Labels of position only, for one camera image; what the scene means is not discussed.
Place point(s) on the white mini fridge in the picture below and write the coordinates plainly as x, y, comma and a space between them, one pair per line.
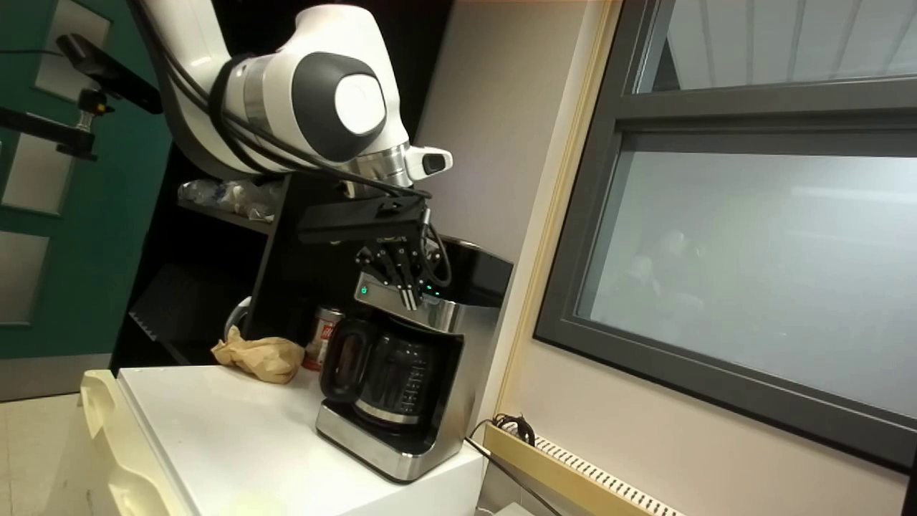
249, 441

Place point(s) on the glass coffee carafe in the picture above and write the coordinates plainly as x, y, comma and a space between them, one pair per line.
383, 376

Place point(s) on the dark grey window frame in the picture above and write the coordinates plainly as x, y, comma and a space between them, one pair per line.
611, 239

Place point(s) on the clear plastic bag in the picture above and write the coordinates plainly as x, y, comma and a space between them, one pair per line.
232, 196

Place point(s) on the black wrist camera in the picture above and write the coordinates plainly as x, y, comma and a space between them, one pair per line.
360, 220

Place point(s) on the black camera on mount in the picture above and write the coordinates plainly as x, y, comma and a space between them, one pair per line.
101, 78

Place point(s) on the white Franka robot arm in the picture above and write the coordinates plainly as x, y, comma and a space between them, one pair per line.
289, 97

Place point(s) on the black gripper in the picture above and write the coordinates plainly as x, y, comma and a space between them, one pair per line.
405, 256

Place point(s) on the black steel drip coffee maker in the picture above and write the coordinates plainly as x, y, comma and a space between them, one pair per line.
461, 353

